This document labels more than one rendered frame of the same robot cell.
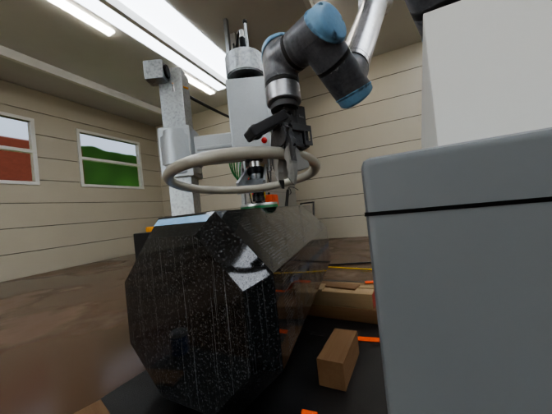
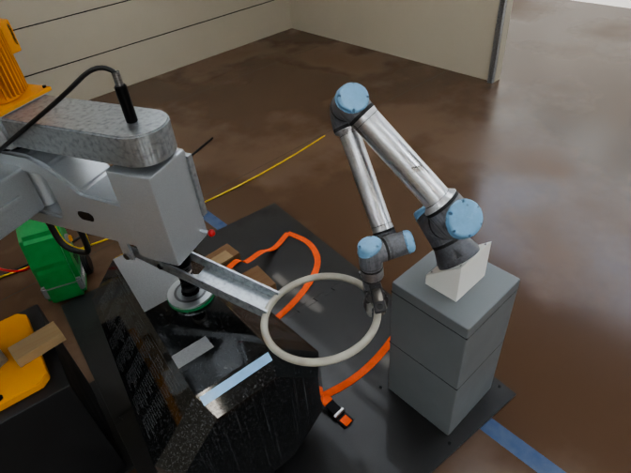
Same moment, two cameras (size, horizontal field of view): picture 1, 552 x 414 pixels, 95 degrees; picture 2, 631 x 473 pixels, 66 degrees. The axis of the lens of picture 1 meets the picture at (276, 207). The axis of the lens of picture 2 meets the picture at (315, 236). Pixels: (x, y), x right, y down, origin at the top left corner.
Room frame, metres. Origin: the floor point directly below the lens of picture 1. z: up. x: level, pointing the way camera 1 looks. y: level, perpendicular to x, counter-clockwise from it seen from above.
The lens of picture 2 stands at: (0.23, 1.25, 2.41)
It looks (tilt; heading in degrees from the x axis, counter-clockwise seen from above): 40 degrees down; 297
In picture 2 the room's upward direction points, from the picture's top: 6 degrees counter-clockwise
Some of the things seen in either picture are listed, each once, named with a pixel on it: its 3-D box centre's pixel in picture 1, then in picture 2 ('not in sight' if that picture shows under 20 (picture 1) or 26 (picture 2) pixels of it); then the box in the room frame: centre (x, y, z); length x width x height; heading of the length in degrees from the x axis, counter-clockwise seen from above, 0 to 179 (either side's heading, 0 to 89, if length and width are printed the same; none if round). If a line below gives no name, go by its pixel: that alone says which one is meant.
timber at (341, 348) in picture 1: (339, 356); not in sight; (1.24, -0.23, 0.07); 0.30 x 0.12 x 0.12; 151
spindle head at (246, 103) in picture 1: (251, 127); (146, 204); (1.56, 0.10, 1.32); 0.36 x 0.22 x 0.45; 0
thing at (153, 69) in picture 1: (157, 72); not in sight; (2.02, 0.83, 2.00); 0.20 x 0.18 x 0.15; 60
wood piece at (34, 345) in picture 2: not in sight; (37, 343); (1.98, 0.56, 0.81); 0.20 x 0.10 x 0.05; 68
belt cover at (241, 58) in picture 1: (250, 99); (66, 129); (1.83, 0.10, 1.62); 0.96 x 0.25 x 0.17; 0
